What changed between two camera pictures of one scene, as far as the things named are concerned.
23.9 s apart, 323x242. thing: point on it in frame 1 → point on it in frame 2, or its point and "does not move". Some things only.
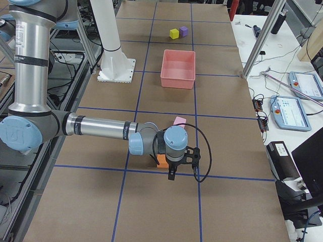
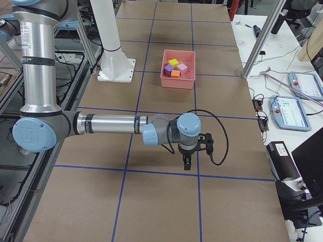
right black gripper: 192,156 → 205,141
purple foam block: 183,31 → 167,70
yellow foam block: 174,33 → 173,62
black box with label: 281,161 does not move
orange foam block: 162,161 → 175,73
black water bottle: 278,22 does not move
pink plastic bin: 178,69 does not move
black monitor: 308,156 does not move
